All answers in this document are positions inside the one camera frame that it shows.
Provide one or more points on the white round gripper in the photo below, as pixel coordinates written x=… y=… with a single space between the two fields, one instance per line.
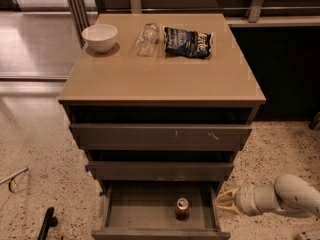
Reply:
x=244 y=198

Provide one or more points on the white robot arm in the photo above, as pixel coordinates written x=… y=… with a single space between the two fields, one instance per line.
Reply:
x=288 y=196

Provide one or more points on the grey bottom drawer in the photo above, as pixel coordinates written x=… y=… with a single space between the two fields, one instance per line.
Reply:
x=145 y=210

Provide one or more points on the grey drawer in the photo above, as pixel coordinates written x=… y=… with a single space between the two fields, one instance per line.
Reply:
x=160 y=137
x=145 y=210
x=160 y=171

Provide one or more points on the grey middle drawer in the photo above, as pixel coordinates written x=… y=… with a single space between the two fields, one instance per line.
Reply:
x=160 y=171

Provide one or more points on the grey top drawer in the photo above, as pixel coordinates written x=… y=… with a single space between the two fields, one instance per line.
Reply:
x=160 y=137

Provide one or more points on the dark blue chip bag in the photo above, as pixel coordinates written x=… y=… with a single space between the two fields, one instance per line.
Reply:
x=190 y=44

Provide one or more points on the black object on floor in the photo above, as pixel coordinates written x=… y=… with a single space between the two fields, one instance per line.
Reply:
x=50 y=220

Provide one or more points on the white ceramic bowl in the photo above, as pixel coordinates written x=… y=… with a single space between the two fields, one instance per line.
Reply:
x=100 y=37

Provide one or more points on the metal rod on floor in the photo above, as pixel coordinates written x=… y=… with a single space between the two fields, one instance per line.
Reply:
x=9 y=179

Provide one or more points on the grey metal railing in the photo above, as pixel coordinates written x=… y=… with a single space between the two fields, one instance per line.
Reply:
x=300 y=16

